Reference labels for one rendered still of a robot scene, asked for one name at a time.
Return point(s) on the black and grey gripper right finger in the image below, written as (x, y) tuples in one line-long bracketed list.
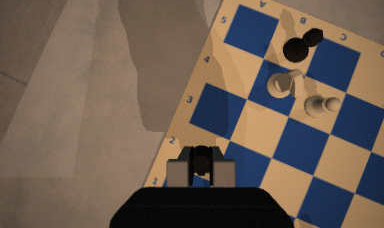
[(222, 171)]

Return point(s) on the blue and tan chessboard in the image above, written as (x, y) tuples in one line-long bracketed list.
[(325, 172)]

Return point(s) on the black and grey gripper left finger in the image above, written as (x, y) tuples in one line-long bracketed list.
[(179, 172)]

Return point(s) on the white pawn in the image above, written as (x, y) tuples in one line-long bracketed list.
[(317, 106)]

